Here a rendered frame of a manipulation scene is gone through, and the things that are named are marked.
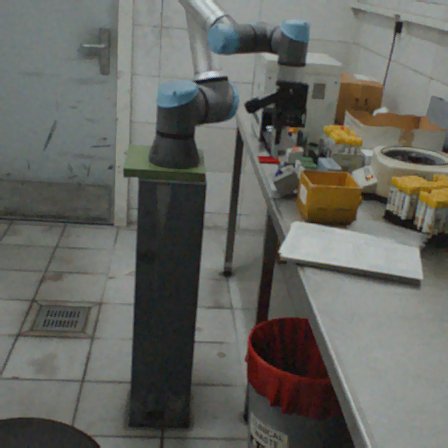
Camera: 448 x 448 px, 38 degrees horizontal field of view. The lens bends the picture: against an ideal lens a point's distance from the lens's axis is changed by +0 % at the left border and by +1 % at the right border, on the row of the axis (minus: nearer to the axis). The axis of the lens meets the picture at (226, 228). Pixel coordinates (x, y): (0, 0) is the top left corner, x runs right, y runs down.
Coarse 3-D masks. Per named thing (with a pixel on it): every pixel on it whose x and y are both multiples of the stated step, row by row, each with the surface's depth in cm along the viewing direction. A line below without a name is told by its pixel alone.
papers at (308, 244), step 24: (288, 240) 151; (312, 240) 152; (336, 240) 153; (360, 240) 155; (384, 240) 156; (312, 264) 142; (336, 264) 141; (360, 264) 142; (384, 264) 143; (408, 264) 144
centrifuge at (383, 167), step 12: (372, 156) 199; (384, 156) 189; (432, 156) 198; (444, 156) 194; (360, 168) 203; (372, 168) 196; (384, 168) 184; (396, 168) 182; (408, 168) 182; (420, 168) 182; (432, 168) 182; (444, 168) 184; (360, 180) 192; (372, 180) 189; (384, 180) 185; (432, 180) 182; (360, 192) 189; (372, 192) 189; (384, 192) 186
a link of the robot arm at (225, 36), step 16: (192, 0) 173; (208, 0) 171; (192, 16) 175; (208, 16) 169; (224, 16) 169; (208, 32) 171; (224, 32) 164; (240, 32) 166; (224, 48) 165; (240, 48) 168
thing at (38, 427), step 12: (0, 420) 121; (12, 420) 121; (24, 420) 122; (36, 420) 122; (48, 420) 122; (0, 432) 118; (12, 432) 118; (24, 432) 118; (36, 432) 119; (48, 432) 119; (60, 432) 119; (72, 432) 119; (0, 444) 115; (12, 444) 116; (24, 444) 116; (36, 444) 116; (48, 444) 116; (60, 444) 116; (72, 444) 117; (84, 444) 117; (96, 444) 118
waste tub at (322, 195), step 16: (304, 176) 170; (320, 176) 176; (336, 176) 177; (304, 192) 170; (320, 192) 164; (336, 192) 165; (352, 192) 165; (304, 208) 169; (320, 208) 166; (336, 208) 166; (352, 208) 167
